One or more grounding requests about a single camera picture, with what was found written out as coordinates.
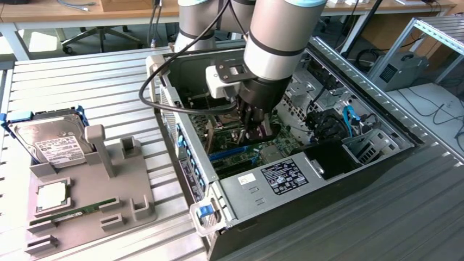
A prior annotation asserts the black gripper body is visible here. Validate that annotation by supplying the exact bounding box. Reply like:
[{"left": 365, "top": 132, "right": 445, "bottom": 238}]
[{"left": 238, "top": 77, "right": 293, "bottom": 114}]

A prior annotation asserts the black graphics card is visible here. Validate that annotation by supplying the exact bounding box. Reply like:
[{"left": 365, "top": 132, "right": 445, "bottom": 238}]
[{"left": 203, "top": 119, "right": 289, "bottom": 154}]

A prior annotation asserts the CPU socket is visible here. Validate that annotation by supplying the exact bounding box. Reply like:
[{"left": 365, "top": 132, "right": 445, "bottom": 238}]
[{"left": 213, "top": 113, "right": 243, "bottom": 130}]

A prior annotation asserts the green motherboard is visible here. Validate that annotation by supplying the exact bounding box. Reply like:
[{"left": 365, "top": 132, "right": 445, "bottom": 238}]
[{"left": 187, "top": 89, "right": 313, "bottom": 180}]

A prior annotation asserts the silver chipset heatsink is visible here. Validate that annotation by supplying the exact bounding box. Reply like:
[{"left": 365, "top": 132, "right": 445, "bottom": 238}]
[{"left": 259, "top": 145, "right": 286, "bottom": 164}]

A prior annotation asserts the blue expansion slot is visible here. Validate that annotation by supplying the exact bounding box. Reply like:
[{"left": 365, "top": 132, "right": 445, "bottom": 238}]
[{"left": 209, "top": 145, "right": 250, "bottom": 161}]

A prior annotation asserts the black expansion slot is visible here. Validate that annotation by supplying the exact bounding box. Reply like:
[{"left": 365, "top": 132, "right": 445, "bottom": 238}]
[{"left": 213, "top": 159, "right": 255, "bottom": 177}]

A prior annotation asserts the metal drive cage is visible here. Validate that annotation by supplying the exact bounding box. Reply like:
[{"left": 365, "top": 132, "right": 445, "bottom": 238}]
[{"left": 283, "top": 45, "right": 351, "bottom": 115}]

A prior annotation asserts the black fan shroud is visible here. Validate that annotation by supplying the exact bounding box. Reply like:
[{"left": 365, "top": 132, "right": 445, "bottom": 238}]
[{"left": 293, "top": 141, "right": 361, "bottom": 182}]

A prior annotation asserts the silver power supply unit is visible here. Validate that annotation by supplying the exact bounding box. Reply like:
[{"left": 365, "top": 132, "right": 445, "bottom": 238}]
[{"left": 218, "top": 152, "right": 325, "bottom": 221}]

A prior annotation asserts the dark office chair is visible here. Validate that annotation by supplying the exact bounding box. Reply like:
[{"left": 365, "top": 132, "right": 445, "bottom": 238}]
[{"left": 319, "top": 16, "right": 334, "bottom": 33}]

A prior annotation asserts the metal disk bay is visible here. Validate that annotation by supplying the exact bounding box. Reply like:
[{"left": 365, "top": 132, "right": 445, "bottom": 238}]
[{"left": 343, "top": 129, "right": 403, "bottom": 167}]

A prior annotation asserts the open PC case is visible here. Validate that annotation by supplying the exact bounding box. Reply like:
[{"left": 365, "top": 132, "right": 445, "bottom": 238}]
[{"left": 145, "top": 32, "right": 426, "bottom": 261}]

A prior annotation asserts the black pole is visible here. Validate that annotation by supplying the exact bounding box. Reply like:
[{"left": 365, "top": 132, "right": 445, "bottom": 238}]
[{"left": 341, "top": 0, "right": 385, "bottom": 59}]

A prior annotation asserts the long wooden desk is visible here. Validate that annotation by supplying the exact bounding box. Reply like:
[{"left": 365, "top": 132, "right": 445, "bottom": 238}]
[{"left": 322, "top": 0, "right": 458, "bottom": 52}]

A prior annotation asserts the office chair with star base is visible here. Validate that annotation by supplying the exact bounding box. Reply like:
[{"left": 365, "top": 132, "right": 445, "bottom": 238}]
[{"left": 62, "top": 26, "right": 145, "bottom": 54}]

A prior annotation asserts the cardboard box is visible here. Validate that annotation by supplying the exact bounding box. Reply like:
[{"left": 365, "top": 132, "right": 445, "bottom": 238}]
[{"left": 99, "top": 0, "right": 155, "bottom": 13}]

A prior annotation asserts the grey parts rack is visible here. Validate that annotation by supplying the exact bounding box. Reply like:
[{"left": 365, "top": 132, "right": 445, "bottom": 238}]
[{"left": 23, "top": 123, "right": 159, "bottom": 258}]

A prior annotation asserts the hard disk in blue caddy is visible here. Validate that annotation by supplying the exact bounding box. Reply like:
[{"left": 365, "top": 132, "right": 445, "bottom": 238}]
[{"left": 0, "top": 104, "right": 97, "bottom": 168}]

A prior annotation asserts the green RAM stick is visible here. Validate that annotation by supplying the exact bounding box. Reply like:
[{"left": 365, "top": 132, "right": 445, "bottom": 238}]
[{"left": 29, "top": 197, "right": 119, "bottom": 226}]

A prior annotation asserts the silver CPU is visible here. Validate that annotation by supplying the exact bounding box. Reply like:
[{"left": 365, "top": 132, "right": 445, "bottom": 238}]
[{"left": 37, "top": 182, "right": 73, "bottom": 213}]

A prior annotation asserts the wooden desk with white legs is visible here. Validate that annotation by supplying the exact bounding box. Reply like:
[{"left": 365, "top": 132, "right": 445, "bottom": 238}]
[{"left": 0, "top": 0, "right": 182, "bottom": 62}]

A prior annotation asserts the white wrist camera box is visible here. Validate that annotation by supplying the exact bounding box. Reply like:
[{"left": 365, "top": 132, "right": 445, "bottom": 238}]
[{"left": 205, "top": 64, "right": 259, "bottom": 99}]

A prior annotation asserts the black wire bundle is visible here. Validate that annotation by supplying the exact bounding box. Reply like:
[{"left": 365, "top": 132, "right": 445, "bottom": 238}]
[{"left": 306, "top": 107, "right": 346, "bottom": 142}]

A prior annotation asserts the blue wire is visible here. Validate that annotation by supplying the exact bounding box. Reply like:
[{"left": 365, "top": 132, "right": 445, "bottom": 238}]
[{"left": 341, "top": 104, "right": 363, "bottom": 136}]

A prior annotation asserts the black coiled cable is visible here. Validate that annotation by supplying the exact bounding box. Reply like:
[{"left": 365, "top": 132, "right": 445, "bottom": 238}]
[{"left": 358, "top": 48, "right": 382, "bottom": 68}]

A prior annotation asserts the grey handle with blue tab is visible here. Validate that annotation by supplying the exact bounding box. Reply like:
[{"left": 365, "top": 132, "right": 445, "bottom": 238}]
[{"left": 189, "top": 202, "right": 222, "bottom": 236}]

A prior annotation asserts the grey box with handle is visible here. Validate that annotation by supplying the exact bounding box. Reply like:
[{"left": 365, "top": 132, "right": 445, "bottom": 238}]
[{"left": 377, "top": 51, "right": 431, "bottom": 92}]

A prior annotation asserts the aluminium frame rack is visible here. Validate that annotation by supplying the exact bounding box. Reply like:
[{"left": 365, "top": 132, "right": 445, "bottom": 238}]
[{"left": 366, "top": 15, "right": 464, "bottom": 85}]

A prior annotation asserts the light blue cable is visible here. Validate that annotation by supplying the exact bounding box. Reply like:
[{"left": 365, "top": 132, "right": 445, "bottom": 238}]
[{"left": 57, "top": 0, "right": 98, "bottom": 12}]

